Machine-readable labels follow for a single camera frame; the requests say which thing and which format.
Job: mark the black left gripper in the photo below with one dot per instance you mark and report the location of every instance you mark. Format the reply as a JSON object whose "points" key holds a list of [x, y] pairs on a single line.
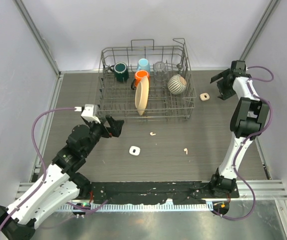
{"points": [[116, 125]]}

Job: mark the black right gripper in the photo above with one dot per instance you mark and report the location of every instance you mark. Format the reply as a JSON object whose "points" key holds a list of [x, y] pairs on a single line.
{"points": [[224, 93]]}

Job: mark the beige earbud charging case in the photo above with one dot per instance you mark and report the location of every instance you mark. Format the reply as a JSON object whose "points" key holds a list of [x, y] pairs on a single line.
{"points": [[204, 97]]}

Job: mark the white earbud charging case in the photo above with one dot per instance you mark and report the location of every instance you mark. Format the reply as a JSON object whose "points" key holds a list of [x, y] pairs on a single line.
{"points": [[134, 150]]}

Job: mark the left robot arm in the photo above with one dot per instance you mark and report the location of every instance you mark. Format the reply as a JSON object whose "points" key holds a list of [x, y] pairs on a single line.
{"points": [[60, 183]]}

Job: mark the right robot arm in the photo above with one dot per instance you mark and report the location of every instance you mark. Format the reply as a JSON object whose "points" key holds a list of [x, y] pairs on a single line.
{"points": [[247, 122]]}

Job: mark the beige plate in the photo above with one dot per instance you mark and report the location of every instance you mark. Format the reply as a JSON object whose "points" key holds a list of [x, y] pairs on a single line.
{"points": [[141, 95]]}

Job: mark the striped ceramic bowl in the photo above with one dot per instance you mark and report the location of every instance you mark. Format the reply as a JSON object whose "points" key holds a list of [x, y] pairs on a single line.
{"points": [[177, 84]]}

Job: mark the dark green mug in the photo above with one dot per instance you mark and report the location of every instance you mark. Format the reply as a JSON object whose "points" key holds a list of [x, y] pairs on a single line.
{"points": [[120, 71]]}

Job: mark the orange mug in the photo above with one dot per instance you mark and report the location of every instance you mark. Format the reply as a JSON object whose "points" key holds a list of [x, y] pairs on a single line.
{"points": [[138, 76]]}

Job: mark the clear glass cup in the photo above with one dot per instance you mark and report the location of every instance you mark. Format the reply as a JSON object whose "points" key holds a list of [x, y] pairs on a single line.
{"points": [[160, 71]]}

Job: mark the light blue mug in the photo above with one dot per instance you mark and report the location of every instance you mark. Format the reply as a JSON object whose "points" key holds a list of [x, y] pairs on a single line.
{"points": [[143, 64]]}

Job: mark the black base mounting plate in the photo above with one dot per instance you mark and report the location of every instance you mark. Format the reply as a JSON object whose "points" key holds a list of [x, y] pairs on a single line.
{"points": [[158, 192]]}

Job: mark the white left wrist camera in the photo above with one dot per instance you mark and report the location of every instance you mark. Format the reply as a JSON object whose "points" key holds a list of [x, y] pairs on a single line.
{"points": [[88, 113]]}

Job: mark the grey wire dish rack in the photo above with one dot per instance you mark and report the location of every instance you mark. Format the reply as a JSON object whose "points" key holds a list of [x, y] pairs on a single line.
{"points": [[118, 99]]}

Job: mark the white slotted cable duct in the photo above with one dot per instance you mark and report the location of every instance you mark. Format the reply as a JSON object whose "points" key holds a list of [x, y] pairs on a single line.
{"points": [[166, 207]]}

